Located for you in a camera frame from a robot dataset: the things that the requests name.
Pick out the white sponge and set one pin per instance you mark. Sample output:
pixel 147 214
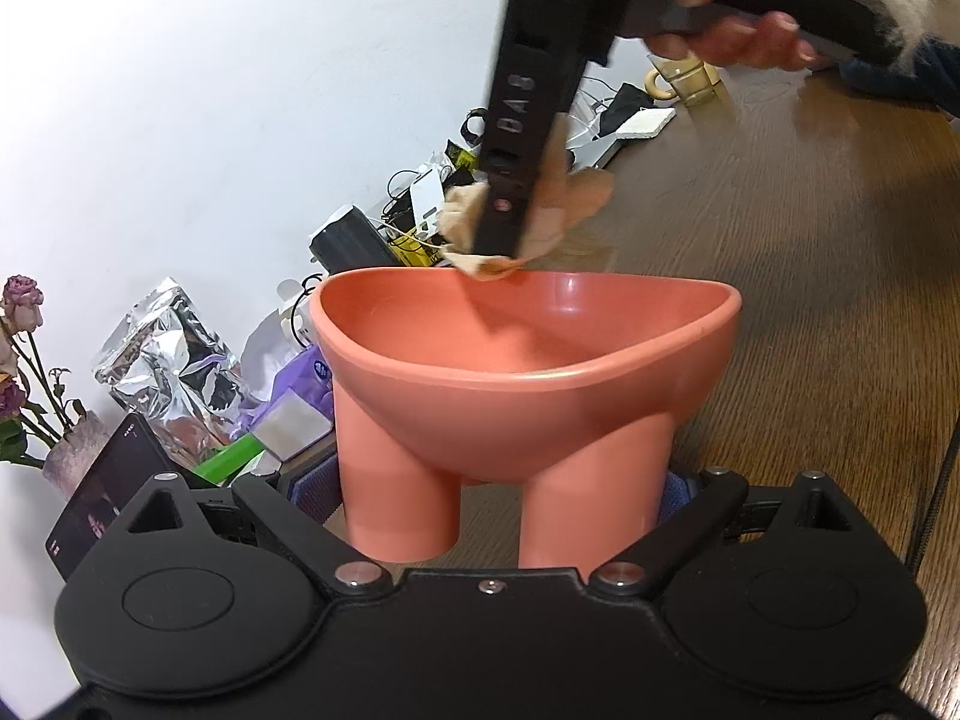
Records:
pixel 643 124

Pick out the white charger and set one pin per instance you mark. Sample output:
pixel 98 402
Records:
pixel 426 202

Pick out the salmon pink footed bowl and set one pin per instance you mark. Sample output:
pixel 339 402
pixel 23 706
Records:
pixel 525 420

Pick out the purple packet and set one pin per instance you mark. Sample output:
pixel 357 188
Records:
pixel 300 379

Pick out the grey white box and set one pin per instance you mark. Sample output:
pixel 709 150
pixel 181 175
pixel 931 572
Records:
pixel 292 427

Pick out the yellow black packet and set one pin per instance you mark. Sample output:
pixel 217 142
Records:
pixel 461 156

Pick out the person's right hand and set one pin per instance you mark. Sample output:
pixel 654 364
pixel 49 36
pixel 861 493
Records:
pixel 750 41

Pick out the frosted flower vase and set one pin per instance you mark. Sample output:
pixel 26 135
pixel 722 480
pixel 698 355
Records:
pixel 75 454

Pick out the glass cup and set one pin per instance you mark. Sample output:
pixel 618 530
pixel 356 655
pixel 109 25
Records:
pixel 690 82

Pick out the silver foil bag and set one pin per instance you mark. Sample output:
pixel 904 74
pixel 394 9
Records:
pixel 165 375

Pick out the dried flowers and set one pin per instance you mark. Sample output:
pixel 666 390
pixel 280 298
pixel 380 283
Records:
pixel 22 360

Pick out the black box device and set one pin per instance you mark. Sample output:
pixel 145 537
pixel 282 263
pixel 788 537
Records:
pixel 349 240

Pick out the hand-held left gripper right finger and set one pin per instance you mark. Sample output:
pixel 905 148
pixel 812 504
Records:
pixel 679 499

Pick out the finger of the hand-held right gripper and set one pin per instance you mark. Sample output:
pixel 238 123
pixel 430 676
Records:
pixel 502 217

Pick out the green tube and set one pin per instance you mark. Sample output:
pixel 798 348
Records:
pixel 229 461

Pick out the white plastic bag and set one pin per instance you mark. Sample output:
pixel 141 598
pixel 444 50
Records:
pixel 266 341

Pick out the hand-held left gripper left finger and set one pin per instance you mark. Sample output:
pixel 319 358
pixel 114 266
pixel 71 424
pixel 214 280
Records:
pixel 315 495

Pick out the smartphone with lit screen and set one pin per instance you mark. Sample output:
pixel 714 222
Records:
pixel 112 487

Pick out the beige cleaning cloth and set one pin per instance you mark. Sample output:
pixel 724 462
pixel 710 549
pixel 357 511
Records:
pixel 577 195

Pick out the black wristwatch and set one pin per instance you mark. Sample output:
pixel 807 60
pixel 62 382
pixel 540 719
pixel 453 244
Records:
pixel 474 127

